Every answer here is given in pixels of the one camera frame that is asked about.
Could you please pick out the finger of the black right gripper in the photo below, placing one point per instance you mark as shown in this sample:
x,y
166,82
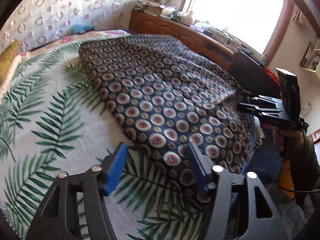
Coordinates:
x,y
266,101
260,116

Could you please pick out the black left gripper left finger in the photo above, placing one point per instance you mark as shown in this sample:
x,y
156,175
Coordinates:
x,y
57,216

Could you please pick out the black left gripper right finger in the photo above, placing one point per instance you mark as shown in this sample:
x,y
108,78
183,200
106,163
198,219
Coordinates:
x,y
241,208

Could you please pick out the navy medallion patterned garment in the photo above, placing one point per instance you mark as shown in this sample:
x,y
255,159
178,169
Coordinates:
x,y
165,96

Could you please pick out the person's right hand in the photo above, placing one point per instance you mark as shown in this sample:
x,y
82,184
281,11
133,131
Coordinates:
x,y
289,143

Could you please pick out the wooden sideboard cabinet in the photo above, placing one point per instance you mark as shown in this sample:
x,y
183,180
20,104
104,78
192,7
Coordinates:
x,y
142,23

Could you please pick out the palm leaf patterned bedspread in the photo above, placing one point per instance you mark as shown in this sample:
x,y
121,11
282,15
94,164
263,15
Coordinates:
x,y
53,120

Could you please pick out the cardboard box on sideboard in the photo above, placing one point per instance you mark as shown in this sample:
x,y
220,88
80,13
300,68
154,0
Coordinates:
x,y
161,10

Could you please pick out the olive brown knitted cloth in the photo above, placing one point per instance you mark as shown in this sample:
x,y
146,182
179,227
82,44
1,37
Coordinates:
x,y
7,57

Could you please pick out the floral bed blanket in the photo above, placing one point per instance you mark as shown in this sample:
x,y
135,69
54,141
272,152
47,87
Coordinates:
x,y
91,35

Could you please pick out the teal object behind bed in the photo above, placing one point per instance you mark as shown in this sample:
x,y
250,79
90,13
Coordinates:
x,y
81,29

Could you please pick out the sheer circle patterned curtain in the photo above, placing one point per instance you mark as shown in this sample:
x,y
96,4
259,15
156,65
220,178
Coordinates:
x,y
37,22

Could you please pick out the wall shelf with books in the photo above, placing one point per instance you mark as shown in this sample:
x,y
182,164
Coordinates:
x,y
310,60

